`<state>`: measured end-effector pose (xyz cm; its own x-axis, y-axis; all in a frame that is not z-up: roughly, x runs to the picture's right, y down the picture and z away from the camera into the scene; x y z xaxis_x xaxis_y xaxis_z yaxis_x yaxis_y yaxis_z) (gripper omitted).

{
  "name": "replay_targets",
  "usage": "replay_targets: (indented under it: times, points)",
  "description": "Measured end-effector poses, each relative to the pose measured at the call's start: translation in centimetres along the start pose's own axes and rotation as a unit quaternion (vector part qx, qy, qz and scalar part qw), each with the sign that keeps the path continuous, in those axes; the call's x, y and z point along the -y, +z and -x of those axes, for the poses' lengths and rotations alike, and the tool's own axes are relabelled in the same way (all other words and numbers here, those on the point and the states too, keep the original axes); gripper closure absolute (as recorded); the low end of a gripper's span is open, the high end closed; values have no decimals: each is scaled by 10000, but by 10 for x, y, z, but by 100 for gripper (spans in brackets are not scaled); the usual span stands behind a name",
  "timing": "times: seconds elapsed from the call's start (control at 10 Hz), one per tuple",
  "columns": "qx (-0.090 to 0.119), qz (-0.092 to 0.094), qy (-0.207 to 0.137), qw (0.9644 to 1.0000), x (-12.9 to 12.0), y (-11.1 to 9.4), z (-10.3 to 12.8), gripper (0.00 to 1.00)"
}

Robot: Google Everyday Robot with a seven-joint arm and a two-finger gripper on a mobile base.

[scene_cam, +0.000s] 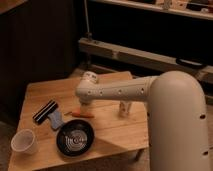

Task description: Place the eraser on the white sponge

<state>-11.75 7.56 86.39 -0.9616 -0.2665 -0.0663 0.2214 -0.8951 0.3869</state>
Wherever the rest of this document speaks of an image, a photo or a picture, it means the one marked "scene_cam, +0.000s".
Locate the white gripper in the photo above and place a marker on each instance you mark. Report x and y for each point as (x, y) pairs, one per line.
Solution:
(85, 108)

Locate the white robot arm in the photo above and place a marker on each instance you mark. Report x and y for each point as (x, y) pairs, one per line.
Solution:
(177, 118)

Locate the orange carrot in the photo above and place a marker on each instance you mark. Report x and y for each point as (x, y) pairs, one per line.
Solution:
(78, 114)

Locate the black round plate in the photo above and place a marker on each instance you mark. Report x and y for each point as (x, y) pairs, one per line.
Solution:
(75, 138)

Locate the small white bottle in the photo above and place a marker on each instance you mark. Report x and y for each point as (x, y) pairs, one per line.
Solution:
(124, 108)

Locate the long grey case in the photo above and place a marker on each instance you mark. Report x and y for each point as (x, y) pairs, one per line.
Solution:
(142, 58)

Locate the white paper cup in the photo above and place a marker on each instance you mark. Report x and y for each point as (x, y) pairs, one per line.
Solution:
(24, 142)

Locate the metal pole stand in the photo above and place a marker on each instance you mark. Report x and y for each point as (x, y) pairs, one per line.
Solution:
(88, 32)

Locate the background shelf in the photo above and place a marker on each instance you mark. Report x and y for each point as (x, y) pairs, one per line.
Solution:
(156, 8)

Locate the black case handle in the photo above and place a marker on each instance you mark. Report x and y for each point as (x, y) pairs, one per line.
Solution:
(190, 64)

